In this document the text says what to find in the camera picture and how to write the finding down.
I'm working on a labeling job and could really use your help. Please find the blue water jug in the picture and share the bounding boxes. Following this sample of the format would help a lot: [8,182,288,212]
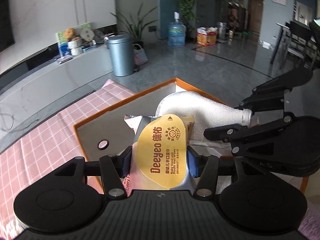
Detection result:
[168,11,186,47]

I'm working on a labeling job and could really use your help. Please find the colourful picture board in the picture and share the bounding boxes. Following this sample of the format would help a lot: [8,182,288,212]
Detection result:
[55,22,91,57]

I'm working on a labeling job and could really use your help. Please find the orange cardboard box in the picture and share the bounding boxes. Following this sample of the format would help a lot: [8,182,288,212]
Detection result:
[73,77,311,196]

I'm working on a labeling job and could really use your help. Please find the yellow wet wipes pack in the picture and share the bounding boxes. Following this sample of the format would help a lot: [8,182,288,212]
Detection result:
[123,114,195,195]

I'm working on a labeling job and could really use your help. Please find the orange white carton box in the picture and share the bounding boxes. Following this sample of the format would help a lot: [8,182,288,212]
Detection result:
[196,27,218,47]

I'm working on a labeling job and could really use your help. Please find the pink checkered tablecloth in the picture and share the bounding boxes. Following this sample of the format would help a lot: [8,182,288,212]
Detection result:
[1,79,134,239]

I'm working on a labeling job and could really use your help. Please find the grey metal trash can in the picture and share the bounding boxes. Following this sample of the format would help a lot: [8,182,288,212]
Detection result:
[107,34,135,77]

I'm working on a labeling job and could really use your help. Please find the cream knitted cloth mitt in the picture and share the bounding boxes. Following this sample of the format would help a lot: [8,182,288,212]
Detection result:
[156,91,252,149]

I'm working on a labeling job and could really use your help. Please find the green potted floor plant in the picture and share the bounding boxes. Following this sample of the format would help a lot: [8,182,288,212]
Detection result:
[110,3,158,45]

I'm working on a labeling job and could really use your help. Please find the pink woven basket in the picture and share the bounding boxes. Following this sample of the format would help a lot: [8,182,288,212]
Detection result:
[133,43,148,67]

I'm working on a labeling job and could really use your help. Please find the grey marble tv cabinet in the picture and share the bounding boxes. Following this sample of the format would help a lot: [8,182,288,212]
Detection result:
[1,45,112,137]

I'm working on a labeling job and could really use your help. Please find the black wall television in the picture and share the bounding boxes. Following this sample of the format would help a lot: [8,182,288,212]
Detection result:
[0,0,15,52]

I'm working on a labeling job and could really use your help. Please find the black power cables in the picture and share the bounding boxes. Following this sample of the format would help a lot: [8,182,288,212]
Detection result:
[0,104,16,132]

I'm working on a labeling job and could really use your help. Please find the orange plush toy on cabinet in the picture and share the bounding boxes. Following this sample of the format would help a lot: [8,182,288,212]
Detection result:
[63,28,76,41]

